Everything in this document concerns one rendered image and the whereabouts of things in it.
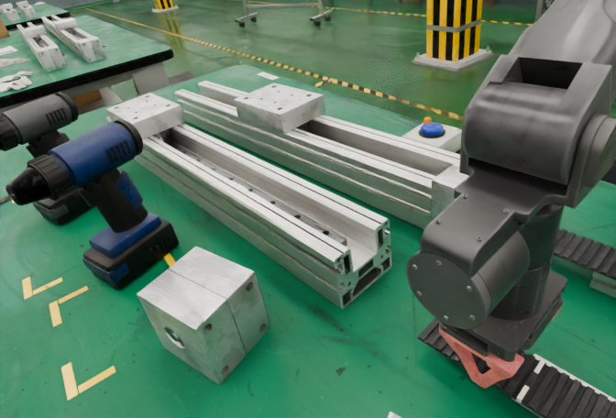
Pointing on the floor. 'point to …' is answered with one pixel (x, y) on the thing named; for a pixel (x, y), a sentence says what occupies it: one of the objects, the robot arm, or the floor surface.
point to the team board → (283, 4)
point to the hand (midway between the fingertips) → (493, 359)
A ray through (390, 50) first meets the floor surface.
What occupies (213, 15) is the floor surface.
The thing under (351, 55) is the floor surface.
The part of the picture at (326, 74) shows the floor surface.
